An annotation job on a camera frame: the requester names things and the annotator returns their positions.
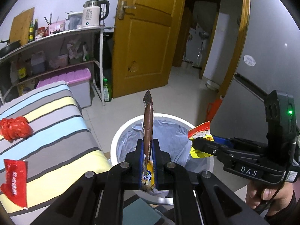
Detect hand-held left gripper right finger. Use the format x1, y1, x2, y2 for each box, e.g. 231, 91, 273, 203
152, 139, 270, 225

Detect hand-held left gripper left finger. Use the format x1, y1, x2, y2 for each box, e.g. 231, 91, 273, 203
30, 139, 144, 225

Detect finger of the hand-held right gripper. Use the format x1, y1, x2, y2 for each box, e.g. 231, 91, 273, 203
212, 136, 268, 154
192, 138, 238, 167

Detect red and yellow snack packet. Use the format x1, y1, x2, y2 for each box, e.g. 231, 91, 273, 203
187, 121, 215, 159

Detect white trash bin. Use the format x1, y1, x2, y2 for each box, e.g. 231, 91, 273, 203
110, 114, 215, 205

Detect gold foil snack wrapper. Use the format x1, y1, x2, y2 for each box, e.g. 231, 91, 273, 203
140, 90, 155, 193

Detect person's right forearm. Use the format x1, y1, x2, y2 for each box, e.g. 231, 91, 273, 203
265, 190, 300, 225

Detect person's right hand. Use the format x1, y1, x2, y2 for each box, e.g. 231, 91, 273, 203
245, 183, 295, 214

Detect teal square object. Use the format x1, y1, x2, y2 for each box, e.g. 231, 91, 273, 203
123, 197, 163, 225

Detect white floor basin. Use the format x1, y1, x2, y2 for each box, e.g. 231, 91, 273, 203
206, 80, 220, 91

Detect green plastic bottle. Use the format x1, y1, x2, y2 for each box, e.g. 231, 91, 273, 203
103, 75, 113, 103

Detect striped bed sheet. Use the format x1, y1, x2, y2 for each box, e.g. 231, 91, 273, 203
0, 81, 113, 225

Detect pink lid storage box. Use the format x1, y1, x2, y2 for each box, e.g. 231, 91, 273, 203
36, 67, 92, 109

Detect grey refrigerator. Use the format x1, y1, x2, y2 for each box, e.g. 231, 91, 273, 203
225, 0, 300, 146

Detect yellow wooden door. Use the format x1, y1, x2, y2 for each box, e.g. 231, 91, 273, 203
112, 0, 189, 99

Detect red snack wrapper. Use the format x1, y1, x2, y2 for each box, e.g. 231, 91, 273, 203
0, 159, 29, 209

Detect red plastic bag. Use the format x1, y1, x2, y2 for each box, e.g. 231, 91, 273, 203
0, 116, 33, 143

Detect crumpled plastic bags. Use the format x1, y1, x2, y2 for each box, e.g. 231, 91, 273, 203
67, 41, 91, 65

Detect pink basin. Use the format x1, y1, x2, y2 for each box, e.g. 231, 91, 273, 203
49, 54, 68, 68

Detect grey plastic jug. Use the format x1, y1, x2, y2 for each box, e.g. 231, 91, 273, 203
30, 51, 46, 75

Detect yellow oil bottle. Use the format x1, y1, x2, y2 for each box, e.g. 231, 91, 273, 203
17, 60, 28, 79

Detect steel kitchen rack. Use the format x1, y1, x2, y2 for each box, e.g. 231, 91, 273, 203
0, 26, 115, 106

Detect white plastic bottle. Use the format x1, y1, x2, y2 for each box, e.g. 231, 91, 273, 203
10, 61, 19, 83

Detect white electric kettle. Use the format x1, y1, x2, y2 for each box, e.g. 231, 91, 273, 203
82, 0, 110, 29

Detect clear container grey lid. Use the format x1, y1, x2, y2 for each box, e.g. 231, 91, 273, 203
68, 12, 84, 30

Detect pink utensil box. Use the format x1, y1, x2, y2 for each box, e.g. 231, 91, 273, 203
47, 20, 66, 35

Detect black frying pan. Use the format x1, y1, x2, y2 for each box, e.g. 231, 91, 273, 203
0, 40, 21, 58

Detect wooden cutting board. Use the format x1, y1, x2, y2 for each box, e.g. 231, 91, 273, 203
9, 7, 35, 46

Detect black cable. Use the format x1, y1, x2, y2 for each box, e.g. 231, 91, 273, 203
256, 141, 295, 214

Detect yellow door frame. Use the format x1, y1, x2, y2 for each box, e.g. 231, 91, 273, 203
219, 0, 251, 100

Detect metal door handle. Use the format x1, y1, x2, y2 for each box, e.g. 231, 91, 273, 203
116, 0, 137, 20

